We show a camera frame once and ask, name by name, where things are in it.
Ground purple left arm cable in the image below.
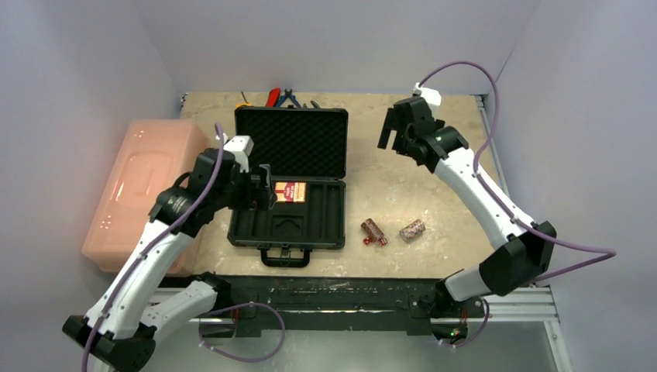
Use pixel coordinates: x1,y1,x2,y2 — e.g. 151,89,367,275
81,122,228,372

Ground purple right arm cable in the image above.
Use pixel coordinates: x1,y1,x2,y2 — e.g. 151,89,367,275
418,60,617,284

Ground blue handled cutters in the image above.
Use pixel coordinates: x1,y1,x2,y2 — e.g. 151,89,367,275
276,89,302,108

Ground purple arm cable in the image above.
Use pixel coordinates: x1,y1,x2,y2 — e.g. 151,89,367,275
81,122,228,372
418,60,617,284

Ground black poker carrying case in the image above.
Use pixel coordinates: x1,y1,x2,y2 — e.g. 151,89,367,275
228,107,349,268

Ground red Texas Hold'em card deck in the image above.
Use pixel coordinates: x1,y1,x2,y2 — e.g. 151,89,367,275
274,181,307,203

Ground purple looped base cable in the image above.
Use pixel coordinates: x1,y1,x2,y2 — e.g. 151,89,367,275
198,301,286,364

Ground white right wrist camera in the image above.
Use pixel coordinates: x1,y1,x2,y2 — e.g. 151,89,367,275
411,84,442,107

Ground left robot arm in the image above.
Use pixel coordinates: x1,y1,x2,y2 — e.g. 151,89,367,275
62,148,276,371

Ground orange plastic storage bin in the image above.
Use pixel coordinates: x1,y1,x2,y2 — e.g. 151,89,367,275
81,119,210,274

